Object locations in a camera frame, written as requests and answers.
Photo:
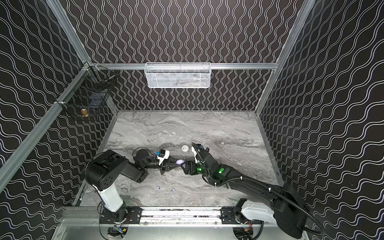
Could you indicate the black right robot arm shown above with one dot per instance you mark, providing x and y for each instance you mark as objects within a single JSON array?
[{"x": 289, "y": 210}]

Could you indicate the brass fitting in basket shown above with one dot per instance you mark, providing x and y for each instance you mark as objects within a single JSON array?
[{"x": 85, "y": 113}]

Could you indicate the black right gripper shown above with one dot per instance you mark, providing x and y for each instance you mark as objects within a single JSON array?
[{"x": 193, "y": 167}]

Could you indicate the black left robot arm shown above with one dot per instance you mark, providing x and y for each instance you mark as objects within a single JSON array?
[{"x": 102, "y": 172}]

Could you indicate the white mesh wire basket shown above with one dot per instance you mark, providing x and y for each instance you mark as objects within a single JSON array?
[{"x": 176, "y": 75}]

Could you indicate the aluminium front rail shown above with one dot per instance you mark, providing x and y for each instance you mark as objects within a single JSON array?
[{"x": 172, "y": 216}]

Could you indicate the white earbud charging case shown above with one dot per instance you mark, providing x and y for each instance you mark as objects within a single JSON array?
[{"x": 185, "y": 148}]

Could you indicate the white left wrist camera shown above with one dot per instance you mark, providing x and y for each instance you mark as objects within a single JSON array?
[{"x": 162, "y": 155}]

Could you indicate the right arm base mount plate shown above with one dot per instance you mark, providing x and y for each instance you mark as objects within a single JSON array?
[{"x": 232, "y": 215}]

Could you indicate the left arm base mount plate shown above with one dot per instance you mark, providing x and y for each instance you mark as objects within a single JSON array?
[{"x": 131, "y": 215}]

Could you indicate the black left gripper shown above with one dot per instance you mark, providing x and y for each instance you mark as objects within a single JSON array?
[{"x": 163, "y": 165}]

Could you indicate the black wire basket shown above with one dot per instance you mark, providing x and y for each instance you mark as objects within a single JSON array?
[{"x": 91, "y": 92}]

